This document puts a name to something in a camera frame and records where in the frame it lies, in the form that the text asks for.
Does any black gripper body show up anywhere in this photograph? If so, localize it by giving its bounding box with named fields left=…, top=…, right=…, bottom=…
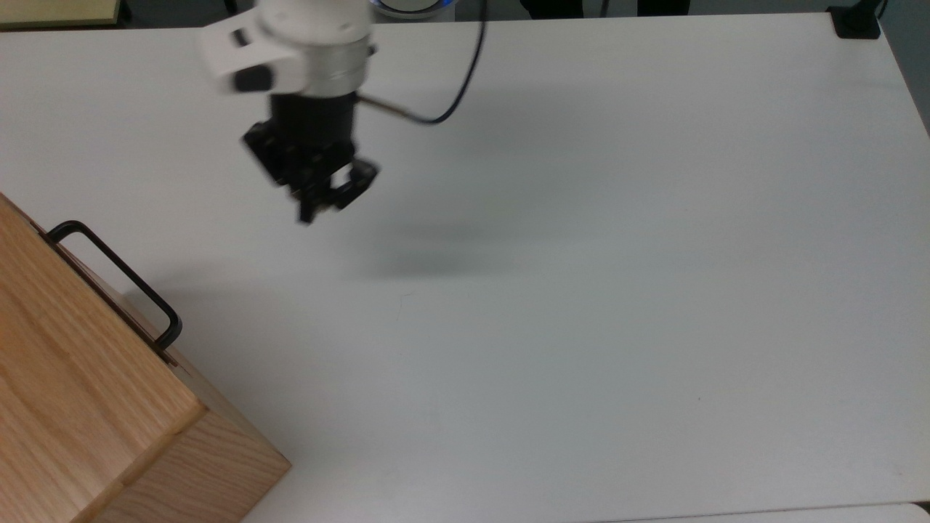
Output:
left=243, top=92, right=360, bottom=198

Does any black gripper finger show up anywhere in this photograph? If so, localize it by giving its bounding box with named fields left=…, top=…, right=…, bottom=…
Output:
left=296, top=181, right=325, bottom=224
left=330, top=158, right=381, bottom=212

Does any wooden drawer with black handle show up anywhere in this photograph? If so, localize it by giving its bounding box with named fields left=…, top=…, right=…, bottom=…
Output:
left=31, top=219, right=184, bottom=366

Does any light wooden drawer cabinet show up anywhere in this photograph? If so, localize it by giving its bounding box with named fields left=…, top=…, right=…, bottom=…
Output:
left=0, top=192, right=292, bottom=523

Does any light wooden board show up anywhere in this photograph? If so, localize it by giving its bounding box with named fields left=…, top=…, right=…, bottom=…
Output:
left=0, top=0, right=122, bottom=31

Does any black table clamp base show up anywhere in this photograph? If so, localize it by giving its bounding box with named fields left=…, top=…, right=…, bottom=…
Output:
left=828, top=0, right=889, bottom=40

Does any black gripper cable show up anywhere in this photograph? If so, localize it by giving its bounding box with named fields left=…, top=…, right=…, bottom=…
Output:
left=359, top=0, right=488, bottom=126

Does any robot base with blue ring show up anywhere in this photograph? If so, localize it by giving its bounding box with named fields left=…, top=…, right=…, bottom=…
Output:
left=369, top=0, right=460, bottom=20

